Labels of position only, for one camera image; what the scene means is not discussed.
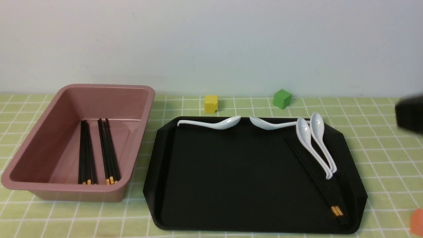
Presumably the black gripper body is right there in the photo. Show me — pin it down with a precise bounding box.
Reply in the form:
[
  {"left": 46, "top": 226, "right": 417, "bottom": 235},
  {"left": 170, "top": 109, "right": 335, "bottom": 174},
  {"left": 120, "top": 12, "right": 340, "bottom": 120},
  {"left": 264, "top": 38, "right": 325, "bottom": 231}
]
[{"left": 395, "top": 95, "right": 423, "bottom": 134}]

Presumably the green checkered tablecloth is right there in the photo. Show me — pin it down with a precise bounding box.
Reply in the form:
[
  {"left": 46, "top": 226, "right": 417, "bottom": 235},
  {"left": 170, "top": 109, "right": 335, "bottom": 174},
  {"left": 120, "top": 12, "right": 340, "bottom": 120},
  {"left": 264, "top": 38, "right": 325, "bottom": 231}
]
[{"left": 0, "top": 95, "right": 422, "bottom": 238}]

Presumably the white spoon outer right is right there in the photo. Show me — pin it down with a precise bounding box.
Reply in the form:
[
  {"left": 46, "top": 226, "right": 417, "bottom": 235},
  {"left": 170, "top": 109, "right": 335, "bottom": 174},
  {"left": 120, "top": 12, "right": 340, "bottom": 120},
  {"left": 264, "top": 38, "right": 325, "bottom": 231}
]
[{"left": 309, "top": 112, "right": 337, "bottom": 174}]

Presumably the white spoon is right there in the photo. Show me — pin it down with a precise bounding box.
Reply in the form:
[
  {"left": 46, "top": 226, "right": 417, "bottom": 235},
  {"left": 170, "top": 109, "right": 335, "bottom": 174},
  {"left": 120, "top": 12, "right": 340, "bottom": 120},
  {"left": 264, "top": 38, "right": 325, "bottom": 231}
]
[
  {"left": 249, "top": 116, "right": 297, "bottom": 131},
  {"left": 177, "top": 116, "right": 241, "bottom": 131},
  {"left": 296, "top": 118, "right": 333, "bottom": 180},
  {"left": 309, "top": 112, "right": 337, "bottom": 174}
]

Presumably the white spoon inner right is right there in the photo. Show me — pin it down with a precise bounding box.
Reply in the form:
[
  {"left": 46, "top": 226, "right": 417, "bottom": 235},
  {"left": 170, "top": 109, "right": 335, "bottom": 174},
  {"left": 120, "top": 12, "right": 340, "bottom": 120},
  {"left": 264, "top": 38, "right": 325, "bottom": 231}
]
[{"left": 296, "top": 118, "right": 333, "bottom": 180}]

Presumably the orange block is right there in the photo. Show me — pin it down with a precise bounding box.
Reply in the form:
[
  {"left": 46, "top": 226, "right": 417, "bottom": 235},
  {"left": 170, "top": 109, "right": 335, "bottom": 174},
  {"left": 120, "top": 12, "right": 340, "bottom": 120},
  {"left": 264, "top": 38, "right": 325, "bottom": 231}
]
[{"left": 410, "top": 208, "right": 423, "bottom": 237}]

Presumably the black chopstick on tray left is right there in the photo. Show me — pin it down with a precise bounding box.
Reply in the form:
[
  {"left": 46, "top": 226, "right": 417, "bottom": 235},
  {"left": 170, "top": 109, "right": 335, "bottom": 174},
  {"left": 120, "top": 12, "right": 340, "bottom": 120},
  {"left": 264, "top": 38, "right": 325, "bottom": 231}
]
[{"left": 285, "top": 137, "right": 344, "bottom": 225}]

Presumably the black chopstick on tray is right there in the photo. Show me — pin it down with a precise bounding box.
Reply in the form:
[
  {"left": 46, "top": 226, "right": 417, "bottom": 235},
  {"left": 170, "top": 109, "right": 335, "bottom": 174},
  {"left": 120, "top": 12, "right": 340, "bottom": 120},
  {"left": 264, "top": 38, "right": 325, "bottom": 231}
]
[
  {"left": 291, "top": 139, "right": 349, "bottom": 225},
  {"left": 285, "top": 137, "right": 344, "bottom": 225}
]

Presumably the black chopstick on tray right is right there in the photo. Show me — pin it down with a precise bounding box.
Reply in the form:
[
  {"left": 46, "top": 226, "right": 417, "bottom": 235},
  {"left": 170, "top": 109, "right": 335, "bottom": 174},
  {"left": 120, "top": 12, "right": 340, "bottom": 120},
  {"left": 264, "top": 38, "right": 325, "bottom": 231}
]
[{"left": 291, "top": 139, "right": 349, "bottom": 225}]

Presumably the green block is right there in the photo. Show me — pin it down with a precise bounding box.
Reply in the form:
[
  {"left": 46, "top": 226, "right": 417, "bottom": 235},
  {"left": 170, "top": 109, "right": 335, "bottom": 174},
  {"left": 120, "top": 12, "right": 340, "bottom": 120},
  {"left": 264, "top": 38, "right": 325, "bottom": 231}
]
[{"left": 272, "top": 89, "right": 292, "bottom": 109}]

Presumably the white spoon centre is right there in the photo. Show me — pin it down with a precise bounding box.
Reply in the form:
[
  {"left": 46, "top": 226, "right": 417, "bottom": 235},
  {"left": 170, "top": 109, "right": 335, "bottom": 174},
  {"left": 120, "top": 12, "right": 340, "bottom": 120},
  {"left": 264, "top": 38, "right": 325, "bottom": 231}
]
[{"left": 249, "top": 116, "right": 297, "bottom": 131}]

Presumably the black plastic tray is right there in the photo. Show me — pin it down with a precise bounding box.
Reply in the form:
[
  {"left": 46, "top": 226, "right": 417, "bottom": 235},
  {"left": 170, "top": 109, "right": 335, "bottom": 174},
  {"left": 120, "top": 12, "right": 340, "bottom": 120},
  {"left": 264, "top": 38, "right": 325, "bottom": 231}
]
[{"left": 143, "top": 116, "right": 368, "bottom": 234}]

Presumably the white spoon far left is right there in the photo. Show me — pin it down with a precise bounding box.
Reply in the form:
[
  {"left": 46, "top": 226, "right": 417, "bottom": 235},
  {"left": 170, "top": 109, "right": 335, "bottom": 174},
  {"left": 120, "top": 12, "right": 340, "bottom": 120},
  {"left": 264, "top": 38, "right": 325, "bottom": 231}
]
[{"left": 177, "top": 116, "right": 241, "bottom": 131}]

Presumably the yellow block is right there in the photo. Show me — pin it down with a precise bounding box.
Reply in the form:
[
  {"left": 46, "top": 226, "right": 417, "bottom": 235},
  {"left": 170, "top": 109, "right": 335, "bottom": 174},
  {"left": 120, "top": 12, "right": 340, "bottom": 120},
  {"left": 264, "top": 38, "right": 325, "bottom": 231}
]
[{"left": 204, "top": 95, "right": 218, "bottom": 114}]

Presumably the black chopstick in bin rightmost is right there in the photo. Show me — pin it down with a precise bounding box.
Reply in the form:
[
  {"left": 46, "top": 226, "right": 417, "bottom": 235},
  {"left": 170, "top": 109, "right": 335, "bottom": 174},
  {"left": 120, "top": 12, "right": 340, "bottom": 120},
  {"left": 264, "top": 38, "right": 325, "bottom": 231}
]
[{"left": 103, "top": 118, "right": 121, "bottom": 184}]

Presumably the black chopstick in bin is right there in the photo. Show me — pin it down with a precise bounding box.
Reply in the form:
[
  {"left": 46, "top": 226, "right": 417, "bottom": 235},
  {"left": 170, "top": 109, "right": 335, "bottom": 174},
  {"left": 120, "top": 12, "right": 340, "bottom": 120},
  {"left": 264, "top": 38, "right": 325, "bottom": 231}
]
[
  {"left": 97, "top": 118, "right": 111, "bottom": 185},
  {"left": 78, "top": 120, "right": 86, "bottom": 184},
  {"left": 84, "top": 120, "right": 98, "bottom": 185},
  {"left": 103, "top": 118, "right": 121, "bottom": 184}
]

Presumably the black chopstick in bin leftmost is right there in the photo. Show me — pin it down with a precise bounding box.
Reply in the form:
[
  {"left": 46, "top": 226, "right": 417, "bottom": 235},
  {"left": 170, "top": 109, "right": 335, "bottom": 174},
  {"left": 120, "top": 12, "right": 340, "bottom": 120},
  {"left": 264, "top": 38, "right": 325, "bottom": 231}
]
[{"left": 78, "top": 120, "right": 86, "bottom": 184}]

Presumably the pink plastic bin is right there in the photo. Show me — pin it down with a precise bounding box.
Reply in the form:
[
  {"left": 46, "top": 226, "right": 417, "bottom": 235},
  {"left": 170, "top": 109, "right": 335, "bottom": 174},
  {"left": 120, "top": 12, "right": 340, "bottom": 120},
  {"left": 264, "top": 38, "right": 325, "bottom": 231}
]
[{"left": 1, "top": 84, "right": 155, "bottom": 202}]

